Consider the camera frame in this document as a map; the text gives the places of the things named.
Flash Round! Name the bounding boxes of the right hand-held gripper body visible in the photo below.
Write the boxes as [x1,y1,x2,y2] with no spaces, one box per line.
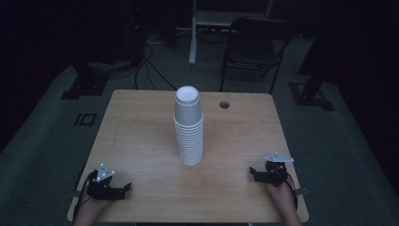
[259,152,295,187]

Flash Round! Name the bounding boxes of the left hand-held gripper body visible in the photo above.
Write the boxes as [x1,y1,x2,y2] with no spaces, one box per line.
[87,163,122,202]

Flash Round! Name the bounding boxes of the stack of white cups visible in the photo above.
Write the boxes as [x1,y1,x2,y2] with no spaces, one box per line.
[172,85,204,167]

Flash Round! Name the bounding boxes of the person's left hand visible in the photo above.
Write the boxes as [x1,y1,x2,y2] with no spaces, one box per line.
[78,187,111,212]

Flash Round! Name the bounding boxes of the person's right hand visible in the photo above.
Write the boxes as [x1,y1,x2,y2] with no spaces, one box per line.
[266,183,296,205]

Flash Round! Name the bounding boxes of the black folding chair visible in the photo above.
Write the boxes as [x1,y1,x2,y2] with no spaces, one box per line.
[219,17,295,94]

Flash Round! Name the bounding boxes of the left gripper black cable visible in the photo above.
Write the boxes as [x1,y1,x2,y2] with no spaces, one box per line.
[72,170,97,222]

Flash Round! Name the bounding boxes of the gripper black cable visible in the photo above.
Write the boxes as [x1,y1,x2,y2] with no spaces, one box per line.
[72,170,97,222]
[276,169,299,211]

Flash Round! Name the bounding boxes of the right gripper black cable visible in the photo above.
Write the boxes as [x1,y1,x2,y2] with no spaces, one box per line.
[276,169,299,211]

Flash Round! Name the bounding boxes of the black stand with base plate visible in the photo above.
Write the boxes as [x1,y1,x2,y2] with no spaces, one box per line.
[60,60,111,101]
[288,0,336,111]

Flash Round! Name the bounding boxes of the black floor cables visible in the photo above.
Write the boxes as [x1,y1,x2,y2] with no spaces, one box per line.
[109,31,178,92]

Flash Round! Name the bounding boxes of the white desk frame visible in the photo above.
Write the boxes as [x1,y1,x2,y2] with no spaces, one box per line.
[188,0,275,66]

